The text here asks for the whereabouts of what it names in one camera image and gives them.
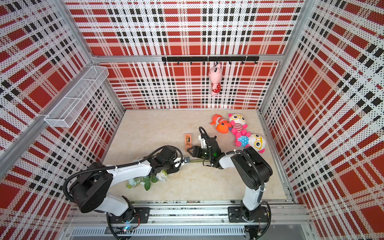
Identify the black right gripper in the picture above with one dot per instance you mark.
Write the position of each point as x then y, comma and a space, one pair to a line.
196, 152

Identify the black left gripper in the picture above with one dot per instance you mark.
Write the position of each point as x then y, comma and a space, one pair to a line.
174, 170

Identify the white rose bouquet green stems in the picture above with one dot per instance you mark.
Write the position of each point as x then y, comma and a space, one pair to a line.
160, 177

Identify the orange tape dispenser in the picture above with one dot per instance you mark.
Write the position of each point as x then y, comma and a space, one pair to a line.
188, 141

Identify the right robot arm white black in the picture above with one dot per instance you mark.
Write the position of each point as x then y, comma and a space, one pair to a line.
254, 171

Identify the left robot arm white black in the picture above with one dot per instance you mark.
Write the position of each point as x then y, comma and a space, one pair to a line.
90, 189

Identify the orange fish plush toy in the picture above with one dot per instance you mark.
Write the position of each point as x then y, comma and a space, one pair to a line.
222, 125

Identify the pink striped owl plush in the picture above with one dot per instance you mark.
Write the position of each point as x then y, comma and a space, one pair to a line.
239, 125

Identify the white blue owl plush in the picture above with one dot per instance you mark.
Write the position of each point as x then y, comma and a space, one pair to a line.
256, 141

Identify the pink hanging plush toy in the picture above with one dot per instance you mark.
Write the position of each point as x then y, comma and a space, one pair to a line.
215, 77

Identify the black hook rail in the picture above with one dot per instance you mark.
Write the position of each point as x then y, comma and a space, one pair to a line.
214, 59

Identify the white wire mesh basket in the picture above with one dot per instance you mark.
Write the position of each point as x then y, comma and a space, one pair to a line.
68, 109

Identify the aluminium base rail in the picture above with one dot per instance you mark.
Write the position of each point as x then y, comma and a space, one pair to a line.
197, 220

